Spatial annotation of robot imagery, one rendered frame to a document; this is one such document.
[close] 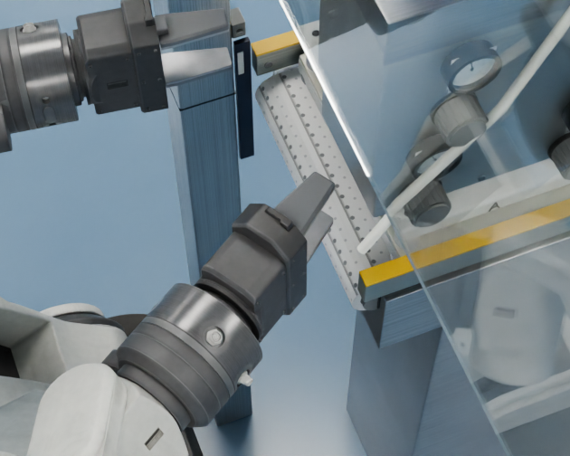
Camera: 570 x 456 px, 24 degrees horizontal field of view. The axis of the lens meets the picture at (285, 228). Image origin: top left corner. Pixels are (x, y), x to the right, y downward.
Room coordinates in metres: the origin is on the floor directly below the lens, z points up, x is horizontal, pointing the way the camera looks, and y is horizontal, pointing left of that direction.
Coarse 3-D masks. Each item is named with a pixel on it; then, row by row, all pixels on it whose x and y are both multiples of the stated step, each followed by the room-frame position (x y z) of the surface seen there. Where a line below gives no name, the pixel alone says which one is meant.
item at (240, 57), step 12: (240, 48) 0.79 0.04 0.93; (240, 60) 0.79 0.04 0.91; (240, 72) 0.79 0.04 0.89; (240, 84) 0.79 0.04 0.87; (240, 96) 0.79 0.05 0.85; (240, 108) 0.79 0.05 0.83; (240, 120) 0.79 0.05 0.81; (252, 120) 0.80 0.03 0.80; (240, 132) 0.79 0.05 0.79; (252, 132) 0.80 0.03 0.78; (240, 144) 0.79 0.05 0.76; (252, 144) 0.80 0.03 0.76; (240, 156) 0.79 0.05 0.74
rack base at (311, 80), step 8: (304, 56) 0.80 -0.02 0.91; (304, 64) 0.79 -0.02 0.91; (304, 72) 0.78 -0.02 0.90; (312, 72) 0.78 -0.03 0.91; (312, 80) 0.77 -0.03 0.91; (312, 88) 0.76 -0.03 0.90; (320, 88) 0.76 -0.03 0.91; (312, 96) 0.76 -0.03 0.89; (320, 96) 0.75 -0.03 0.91; (320, 104) 0.74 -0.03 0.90; (320, 112) 0.74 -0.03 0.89; (392, 232) 0.60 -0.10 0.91; (384, 240) 0.60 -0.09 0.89; (392, 240) 0.59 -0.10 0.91; (392, 248) 0.59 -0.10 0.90; (400, 248) 0.58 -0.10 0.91; (400, 256) 0.57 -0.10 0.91
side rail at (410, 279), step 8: (408, 272) 0.55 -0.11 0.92; (360, 280) 0.55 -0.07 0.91; (392, 280) 0.55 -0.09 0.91; (400, 280) 0.55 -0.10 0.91; (408, 280) 0.55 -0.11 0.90; (416, 280) 0.56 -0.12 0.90; (360, 288) 0.55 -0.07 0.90; (368, 288) 0.54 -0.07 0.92; (376, 288) 0.54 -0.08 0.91; (384, 288) 0.54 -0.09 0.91; (392, 288) 0.55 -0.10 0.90; (400, 288) 0.55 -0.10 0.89; (368, 296) 0.54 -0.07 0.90; (376, 296) 0.54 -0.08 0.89
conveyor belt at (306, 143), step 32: (256, 96) 0.78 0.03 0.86; (288, 96) 0.77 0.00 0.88; (288, 128) 0.73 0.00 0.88; (320, 128) 0.73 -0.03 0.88; (288, 160) 0.70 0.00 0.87; (320, 160) 0.69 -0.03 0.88; (352, 192) 0.66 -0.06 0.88; (352, 224) 0.62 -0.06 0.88; (352, 256) 0.59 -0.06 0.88; (384, 256) 0.59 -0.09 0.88; (352, 288) 0.56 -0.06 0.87
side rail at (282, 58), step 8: (288, 48) 0.80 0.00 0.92; (296, 48) 0.80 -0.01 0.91; (264, 56) 0.79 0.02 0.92; (272, 56) 0.79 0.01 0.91; (280, 56) 0.80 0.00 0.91; (288, 56) 0.80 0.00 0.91; (296, 56) 0.80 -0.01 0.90; (256, 64) 0.79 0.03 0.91; (264, 64) 0.79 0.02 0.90; (272, 64) 0.79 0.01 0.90; (280, 64) 0.80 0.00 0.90; (288, 64) 0.80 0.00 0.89; (256, 72) 0.79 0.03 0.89; (264, 72) 0.79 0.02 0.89
